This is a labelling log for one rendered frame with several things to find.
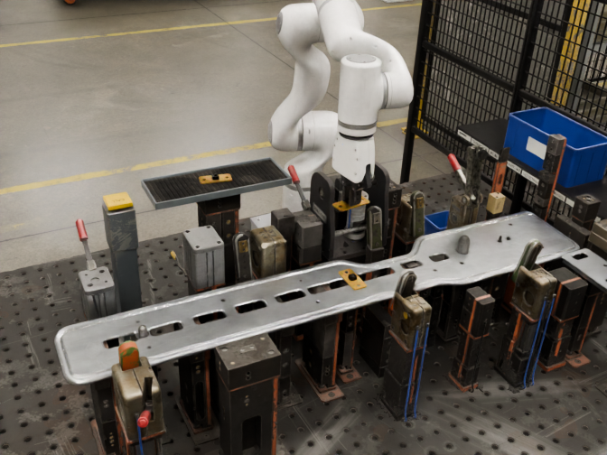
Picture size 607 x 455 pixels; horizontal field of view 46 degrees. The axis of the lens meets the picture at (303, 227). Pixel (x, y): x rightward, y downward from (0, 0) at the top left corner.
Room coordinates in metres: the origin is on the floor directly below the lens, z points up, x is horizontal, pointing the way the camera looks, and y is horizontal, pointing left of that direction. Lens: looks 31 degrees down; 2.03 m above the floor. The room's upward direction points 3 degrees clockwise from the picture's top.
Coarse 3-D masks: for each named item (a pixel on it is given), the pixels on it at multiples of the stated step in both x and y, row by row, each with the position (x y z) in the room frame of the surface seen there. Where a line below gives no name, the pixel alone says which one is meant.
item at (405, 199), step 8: (408, 200) 1.74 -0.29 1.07; (400, 208) 1.74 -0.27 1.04; (408, 208) 1.71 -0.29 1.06; (400, 216) 1.74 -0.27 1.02; (408, 216) 1.71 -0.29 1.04; (400, 224) 1.74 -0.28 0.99; (408, 224) 1.71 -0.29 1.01; (400, 232) 1.73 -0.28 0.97; (408, 232) 1.71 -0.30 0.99; (400, 240) 1.72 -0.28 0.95; (408, 240) 1.71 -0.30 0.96; (400, 248) 1.73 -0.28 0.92; (408, 248) 1.71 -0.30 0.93; (392, 256) 1.76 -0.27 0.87
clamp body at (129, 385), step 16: (112, 368) 1.03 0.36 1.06; (144, 368) 1.03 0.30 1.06; (128, 384) 0.99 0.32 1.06; (144, 384) 1.00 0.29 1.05; (128, 400) 0.95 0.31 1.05; (144, 400) 0.98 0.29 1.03; (160, 400) 0.98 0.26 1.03; (128, 416) 0.95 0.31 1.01; (160, 416) 0.98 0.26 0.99; (128, 432) 0.95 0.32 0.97; (144, 432) 0.96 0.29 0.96; (160, 432) 0.98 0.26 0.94; (128, 448) 1.00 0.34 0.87; (144, 448) 0.97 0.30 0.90; (160, 448) 0.99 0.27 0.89
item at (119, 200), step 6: (126, 192) 1.55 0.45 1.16; (108, 198) 1.52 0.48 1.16; (114, 198) 1.52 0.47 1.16; (120, 198) 1.52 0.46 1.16; (126, 198) 1.53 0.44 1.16; (108, 204) 1.49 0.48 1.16; (114, 204) 1.49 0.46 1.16; (120, 204) 1.49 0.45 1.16; (126, 204) 1.50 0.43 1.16; (132, 204) 1.51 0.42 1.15
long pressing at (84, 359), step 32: (480, 224) 1.74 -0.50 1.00; (512, 224) 1.76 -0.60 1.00; (544, 224) 1.76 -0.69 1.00; (416, 256) 1.56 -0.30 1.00; (448, 256) 1.57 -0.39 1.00; (480, 256) 1.58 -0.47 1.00; (512, 256) 1.59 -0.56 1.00; (544, 256) 1.60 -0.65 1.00; (224, 288) 1.38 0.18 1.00; (256, 288) 1.39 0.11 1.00; (288, 288) 1.40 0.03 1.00; (384, 288) 1.42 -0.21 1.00; (416, 288) 1.43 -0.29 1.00; (96, 320) 1.24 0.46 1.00; (128, 320) 1.25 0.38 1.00; (160, 320) 1.25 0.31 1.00; (192, 320) 1.26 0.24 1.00; (224, 320) 1.26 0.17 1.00; (256, 320) 1.27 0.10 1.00; (288, 320) 1.28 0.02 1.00; (64, 352) 1.14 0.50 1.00; (96, 352) 1.14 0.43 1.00; (160, 352) 1.15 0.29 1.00; (192, 352) 1.16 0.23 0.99
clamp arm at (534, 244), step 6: (534, 240) 1.48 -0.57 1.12; (528, 246) 1.48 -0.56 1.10; (534, 246) 1.47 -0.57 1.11; (540, 246) 1.48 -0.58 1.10; (528, 252) 1.47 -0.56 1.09; (534, 252) 1.47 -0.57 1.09; (522, 258) 1.48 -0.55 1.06; (528, 258) 1.47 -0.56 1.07; (534, 258) 1.48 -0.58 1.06; (522, 264) 1.48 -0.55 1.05; (528, 264) 1.48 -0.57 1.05; (534, 264) 1.49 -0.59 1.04; (516, 270) 1.49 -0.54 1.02; (528, 270) 1.49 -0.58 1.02; (516, 276) 1.49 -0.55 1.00
